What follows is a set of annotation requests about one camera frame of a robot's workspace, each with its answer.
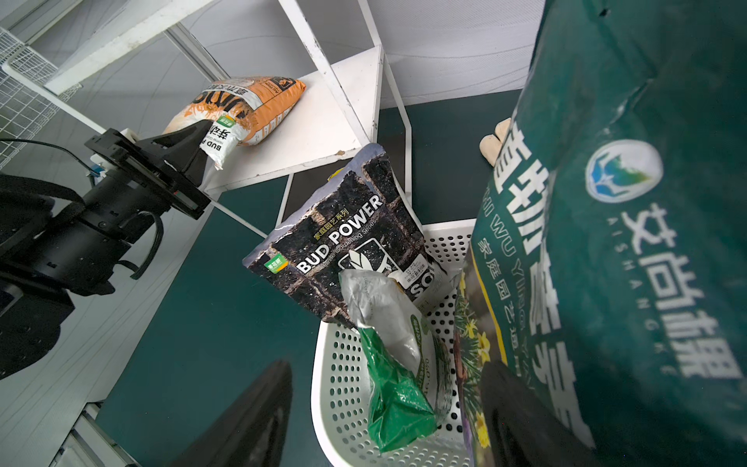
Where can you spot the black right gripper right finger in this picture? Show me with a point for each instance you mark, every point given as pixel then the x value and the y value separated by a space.
pixel 522 432

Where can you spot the dark green soil bag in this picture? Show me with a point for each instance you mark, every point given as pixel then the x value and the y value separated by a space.
pixel 607 265

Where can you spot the white green shelf bag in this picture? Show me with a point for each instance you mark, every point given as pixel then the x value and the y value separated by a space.
pixel 408 363

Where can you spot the white perforated plastic basket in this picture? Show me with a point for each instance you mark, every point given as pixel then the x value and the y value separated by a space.
pixel 341 390

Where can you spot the orange snack bag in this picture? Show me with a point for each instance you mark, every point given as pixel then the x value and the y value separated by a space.
pixel 243 111

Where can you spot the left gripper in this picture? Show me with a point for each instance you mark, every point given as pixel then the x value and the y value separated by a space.
pixel 55 243

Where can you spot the black white fertilizer bag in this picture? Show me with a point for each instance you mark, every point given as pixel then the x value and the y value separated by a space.
pixel 359 220

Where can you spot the white wire wall basket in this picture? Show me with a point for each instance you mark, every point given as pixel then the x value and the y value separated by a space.
pixel 24 113

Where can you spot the white work glove red cuff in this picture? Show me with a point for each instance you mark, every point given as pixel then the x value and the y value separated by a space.
pixel 491 144

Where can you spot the white two-tier shelf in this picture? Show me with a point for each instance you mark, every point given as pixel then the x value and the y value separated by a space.
pixel 337 115

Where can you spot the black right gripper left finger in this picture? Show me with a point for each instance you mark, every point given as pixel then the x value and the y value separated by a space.
pixel 252 431

